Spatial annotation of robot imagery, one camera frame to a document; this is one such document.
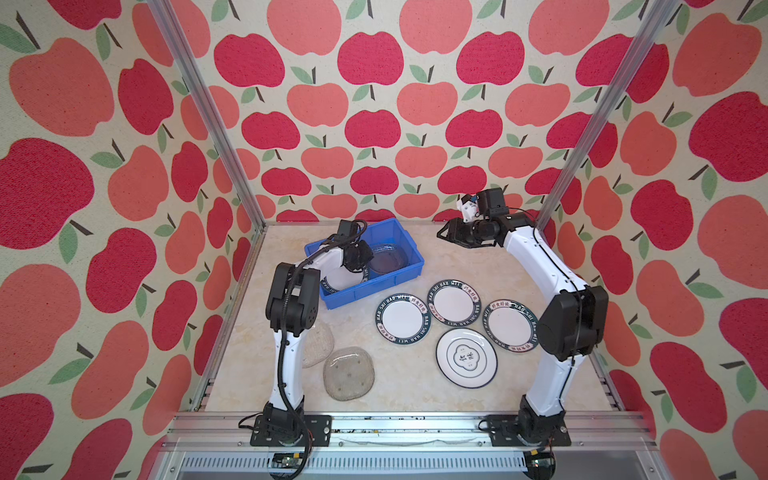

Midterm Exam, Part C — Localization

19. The green rim plate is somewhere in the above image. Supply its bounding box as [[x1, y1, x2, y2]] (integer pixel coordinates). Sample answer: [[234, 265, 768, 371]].
[[374, 293, 431, 345], [482, 299, 539, 353], [427, 279, 482, 327], [321, 267, 369, 295]]

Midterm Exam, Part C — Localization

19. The clear glass plate top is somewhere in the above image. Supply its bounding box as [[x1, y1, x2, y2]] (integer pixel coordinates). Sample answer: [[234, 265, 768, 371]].
[[368, 243, 408, 278]]

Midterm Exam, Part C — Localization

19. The clear glass plate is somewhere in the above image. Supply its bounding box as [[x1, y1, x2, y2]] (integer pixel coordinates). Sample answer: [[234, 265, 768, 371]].
[[368, 243, 408, 278], [302, 321, 335, 369], [323, 346, 375, 402]]

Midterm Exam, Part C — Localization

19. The blue plastic bin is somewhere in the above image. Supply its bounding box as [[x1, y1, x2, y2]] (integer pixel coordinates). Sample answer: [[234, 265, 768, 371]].
[[320, 218, 425, 310]]

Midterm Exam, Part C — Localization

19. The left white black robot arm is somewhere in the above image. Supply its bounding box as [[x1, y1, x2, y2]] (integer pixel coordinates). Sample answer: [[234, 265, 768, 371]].
[[265, 240, 373, 422]]

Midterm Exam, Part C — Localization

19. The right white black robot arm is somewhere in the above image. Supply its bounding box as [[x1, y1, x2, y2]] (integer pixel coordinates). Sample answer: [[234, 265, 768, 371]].
[[437, 213, 609, 444]]

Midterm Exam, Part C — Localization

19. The white plate black pattern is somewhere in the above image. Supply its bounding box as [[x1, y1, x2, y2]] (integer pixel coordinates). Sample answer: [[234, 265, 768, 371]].
[[436, 328, 498, 389]]

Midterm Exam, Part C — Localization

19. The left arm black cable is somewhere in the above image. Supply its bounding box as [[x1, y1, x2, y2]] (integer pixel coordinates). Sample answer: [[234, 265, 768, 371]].
[[272, 219, 368, 463]]

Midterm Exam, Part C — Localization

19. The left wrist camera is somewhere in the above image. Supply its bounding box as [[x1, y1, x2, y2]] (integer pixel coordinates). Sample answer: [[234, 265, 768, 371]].
[[334, 220, 361, 241]]

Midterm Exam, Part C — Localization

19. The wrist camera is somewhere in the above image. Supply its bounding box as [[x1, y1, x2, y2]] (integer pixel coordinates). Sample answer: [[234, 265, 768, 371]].
[[334, 220, 361, 241], [456, 188, 509, 223]]

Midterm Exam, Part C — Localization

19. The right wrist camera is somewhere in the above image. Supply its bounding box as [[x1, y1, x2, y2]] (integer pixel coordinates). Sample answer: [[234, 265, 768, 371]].
[[456, 188, 509, 223]]

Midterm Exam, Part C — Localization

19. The left aluminium corner post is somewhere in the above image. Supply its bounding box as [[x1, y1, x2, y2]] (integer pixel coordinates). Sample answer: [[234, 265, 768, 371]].
[[148, 0, 266, 234]]

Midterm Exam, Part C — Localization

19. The aluminium corner post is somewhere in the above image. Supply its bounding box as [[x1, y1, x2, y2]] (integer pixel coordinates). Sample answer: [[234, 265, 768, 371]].
[[148, 0, 266, 234], [536, 0, 680, 232]]

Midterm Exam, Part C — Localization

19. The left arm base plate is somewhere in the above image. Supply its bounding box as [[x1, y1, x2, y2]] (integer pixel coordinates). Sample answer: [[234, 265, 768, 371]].
[[250, 410, 333, 447]]

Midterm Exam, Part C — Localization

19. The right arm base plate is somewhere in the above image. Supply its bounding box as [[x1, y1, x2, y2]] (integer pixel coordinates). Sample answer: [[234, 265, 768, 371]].
[[478, 412, 572, 448]]

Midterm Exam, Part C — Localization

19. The aluminium front rail frame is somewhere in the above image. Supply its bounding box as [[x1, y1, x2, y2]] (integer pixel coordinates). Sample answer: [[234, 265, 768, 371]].
[[147, 411, 671, 479]]

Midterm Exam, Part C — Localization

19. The right aluminium corner post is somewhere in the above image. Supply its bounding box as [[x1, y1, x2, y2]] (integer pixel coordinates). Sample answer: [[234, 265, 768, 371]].
[[536, 0, 680, 232]]

